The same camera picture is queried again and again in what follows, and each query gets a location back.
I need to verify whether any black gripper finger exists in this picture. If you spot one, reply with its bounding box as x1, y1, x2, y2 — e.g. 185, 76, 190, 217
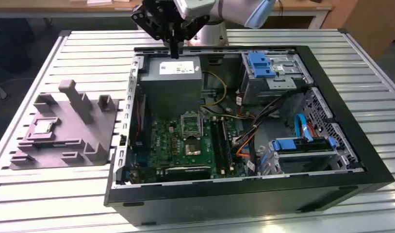
175, 15, 213, 60
130, 4, 177, 59

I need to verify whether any CPU with silver top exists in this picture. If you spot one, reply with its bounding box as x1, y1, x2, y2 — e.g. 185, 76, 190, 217
34, 121, 54, 134

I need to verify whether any CPU socket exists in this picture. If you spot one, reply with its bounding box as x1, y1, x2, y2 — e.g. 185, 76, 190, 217
183, 139, 205, 156

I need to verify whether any small white box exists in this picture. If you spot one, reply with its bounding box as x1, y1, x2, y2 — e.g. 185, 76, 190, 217
87, 0, 114, 7

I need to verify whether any blue plastic drive latch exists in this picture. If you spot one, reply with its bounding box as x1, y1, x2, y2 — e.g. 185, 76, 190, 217
249, 52, 277, 79

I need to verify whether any grey power supply unit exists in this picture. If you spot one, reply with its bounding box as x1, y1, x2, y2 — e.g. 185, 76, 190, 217
138, 56, 205, 122

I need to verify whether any metal drive cage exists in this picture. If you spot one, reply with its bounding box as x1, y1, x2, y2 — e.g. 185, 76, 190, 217
242, 52, 315, 105

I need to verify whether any metal socket cover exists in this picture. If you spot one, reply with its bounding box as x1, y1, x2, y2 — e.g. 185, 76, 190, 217
181, 112, 202, 138

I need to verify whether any black office chair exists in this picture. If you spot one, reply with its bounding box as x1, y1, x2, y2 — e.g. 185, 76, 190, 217
0, 18, 36, 73

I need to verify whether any black RAM slot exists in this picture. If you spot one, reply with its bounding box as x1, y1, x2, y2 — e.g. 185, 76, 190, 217
215, 118, 227, 173
221, 118, 237, 173
211, 118, 222, 173
218, 118, 231, 173

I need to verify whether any green motherboard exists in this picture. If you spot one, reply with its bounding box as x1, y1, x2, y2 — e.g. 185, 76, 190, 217
130, 110, 250, 184

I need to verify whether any grey parts rack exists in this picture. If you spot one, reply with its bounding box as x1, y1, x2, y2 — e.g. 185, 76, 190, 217
8, 79, 121, 170

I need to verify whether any wooden cabinet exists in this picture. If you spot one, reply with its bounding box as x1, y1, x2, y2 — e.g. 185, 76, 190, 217
321, 0, 395, 61

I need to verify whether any hard disk in blue carrier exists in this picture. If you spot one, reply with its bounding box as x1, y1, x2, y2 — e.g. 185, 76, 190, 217
273, 137, 338, 154

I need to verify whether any black graphics card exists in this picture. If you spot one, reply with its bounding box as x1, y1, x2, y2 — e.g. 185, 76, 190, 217
165, 166, 213, 182

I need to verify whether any RAM stick with blue label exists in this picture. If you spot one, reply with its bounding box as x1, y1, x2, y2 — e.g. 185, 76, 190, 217
31, 142, 71, 149

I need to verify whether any metal disk bay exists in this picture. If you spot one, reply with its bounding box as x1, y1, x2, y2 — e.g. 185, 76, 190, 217
259, 135, 363, 175

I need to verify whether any black PC case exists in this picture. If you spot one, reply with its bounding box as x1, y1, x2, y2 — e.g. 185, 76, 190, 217
103, 45, 395, 227

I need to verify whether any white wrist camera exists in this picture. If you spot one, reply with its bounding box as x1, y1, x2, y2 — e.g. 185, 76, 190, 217
174, 0, 215, 25

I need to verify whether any yellow wire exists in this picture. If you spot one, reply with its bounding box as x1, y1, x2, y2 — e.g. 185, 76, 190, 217
201, 70, 227, 107

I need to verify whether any grey wire bundle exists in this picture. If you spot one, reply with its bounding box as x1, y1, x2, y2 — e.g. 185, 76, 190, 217
201, 105, 254, 119

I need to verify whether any black wire bundle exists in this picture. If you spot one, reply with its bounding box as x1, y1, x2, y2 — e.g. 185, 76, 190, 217
233, 88, 309, 146

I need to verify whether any light blue flat wire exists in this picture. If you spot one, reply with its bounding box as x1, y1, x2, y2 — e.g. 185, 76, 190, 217
294, 113, 315, 143

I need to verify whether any orange wire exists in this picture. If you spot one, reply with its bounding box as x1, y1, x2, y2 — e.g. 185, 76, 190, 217
235, 142, 254, 161

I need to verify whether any red wire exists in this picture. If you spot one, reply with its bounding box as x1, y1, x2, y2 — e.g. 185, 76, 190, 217
306, 120, 327, 140

